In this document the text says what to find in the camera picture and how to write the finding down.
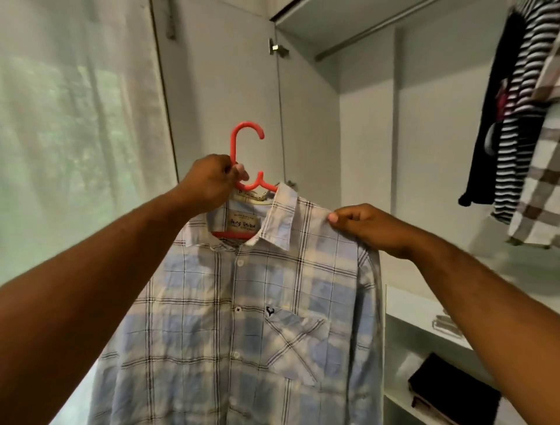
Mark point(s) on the person's left hand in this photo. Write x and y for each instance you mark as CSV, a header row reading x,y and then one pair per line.
x,y
210,184

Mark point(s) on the person's right hand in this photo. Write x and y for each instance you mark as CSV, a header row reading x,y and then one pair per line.
x,y
376,229

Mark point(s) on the red plastic hanger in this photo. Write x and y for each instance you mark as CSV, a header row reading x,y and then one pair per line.
x,y
234,144

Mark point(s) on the white wooden wardrobe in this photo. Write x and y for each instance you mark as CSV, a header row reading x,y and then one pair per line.
x,y
420,140

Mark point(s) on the brown white plaid shirt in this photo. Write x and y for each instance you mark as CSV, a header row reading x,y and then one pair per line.
x,y
538,193

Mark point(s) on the light blue garment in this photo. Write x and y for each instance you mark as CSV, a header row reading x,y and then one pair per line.
x,y
219,350

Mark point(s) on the black white striped garment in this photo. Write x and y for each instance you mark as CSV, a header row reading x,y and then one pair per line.
x,y
516,131

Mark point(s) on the person's left forearm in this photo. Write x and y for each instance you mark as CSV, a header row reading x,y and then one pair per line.
x,y
79,306

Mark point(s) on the person's right forearm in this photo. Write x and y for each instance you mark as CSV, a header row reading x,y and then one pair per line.
x,y
499,324

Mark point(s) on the folded black clothes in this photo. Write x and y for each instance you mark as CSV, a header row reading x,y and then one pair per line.
x,y
455,390

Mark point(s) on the sheer white curtain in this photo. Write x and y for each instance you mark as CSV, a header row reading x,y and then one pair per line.
x,y
70,131

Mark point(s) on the metal door hinge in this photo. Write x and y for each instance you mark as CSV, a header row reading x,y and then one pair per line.
x,y
278,48

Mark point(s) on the metal wardrobe hanging rail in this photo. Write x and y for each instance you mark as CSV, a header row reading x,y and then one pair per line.
x,y
367,31

